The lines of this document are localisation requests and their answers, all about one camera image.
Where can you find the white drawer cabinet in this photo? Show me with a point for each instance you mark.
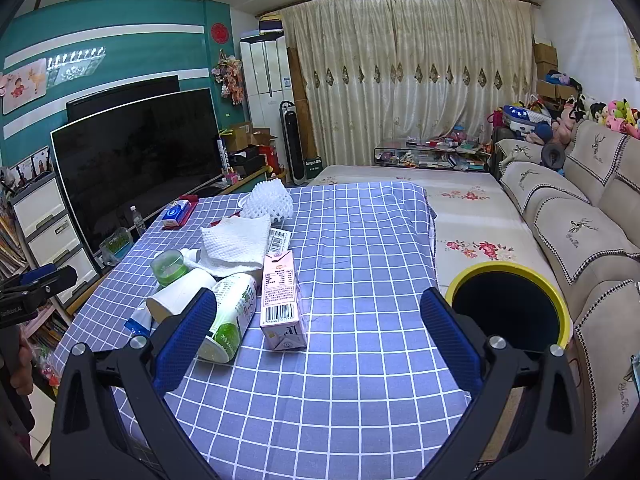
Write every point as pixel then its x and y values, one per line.
pixel 50 235

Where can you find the black tower fan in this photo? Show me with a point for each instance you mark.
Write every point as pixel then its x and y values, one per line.
pixel 292 142

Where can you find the pile of plush toys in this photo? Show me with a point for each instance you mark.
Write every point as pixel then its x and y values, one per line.
pixel 553 113

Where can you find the glass low table with clutter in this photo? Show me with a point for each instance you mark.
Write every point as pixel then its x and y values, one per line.
pixel 441 153

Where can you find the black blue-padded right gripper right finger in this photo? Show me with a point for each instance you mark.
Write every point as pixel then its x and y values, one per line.
pixel 524 420

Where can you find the white paper towel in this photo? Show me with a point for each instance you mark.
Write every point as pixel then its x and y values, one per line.
pixel 234 245

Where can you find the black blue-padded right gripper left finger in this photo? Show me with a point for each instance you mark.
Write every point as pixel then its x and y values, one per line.
pixel 89 439

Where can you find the blue checkered tablecloth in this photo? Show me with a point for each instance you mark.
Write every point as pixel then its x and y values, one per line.
pixel 369 397

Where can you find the cardboard boxes stack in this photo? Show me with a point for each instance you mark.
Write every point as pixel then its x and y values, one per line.
pixel 547 70

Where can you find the large black television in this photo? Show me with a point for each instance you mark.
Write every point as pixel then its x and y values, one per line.
pixel 142 154

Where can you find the clear water bottle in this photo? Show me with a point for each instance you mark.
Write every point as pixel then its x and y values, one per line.
pixel 137 218

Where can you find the yellow-rimmed black trash bin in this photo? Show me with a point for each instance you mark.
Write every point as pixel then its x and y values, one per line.
pixel 516 303

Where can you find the white foam fruit net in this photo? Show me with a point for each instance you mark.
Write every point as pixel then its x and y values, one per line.
pixel 267 197

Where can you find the white paper cup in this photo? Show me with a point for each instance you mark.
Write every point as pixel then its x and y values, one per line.
pixel 172 299

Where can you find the white green yogurt cup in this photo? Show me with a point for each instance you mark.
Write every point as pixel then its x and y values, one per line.
pixel 236 305

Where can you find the beige sofa with covers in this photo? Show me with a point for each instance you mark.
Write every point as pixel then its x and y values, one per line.
pixel 585 219

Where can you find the blue white tissue pack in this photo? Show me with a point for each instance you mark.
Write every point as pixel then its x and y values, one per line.
pixel 175 213

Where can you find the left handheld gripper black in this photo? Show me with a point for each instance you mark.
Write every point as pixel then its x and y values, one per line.
pixel 24 294

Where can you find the hanging flower decoration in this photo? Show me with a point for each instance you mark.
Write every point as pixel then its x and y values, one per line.
pixel 227 72

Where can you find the white barcode box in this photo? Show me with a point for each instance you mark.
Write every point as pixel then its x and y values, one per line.
pixel 278 242

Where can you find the green lidded small jar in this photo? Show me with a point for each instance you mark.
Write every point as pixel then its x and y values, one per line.
pixel 168 267

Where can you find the floral white bed mat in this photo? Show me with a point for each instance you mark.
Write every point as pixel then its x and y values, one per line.
pixel 475 220

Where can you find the beige embroidered curtain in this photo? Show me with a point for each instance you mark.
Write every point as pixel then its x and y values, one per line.
pixel 376 70

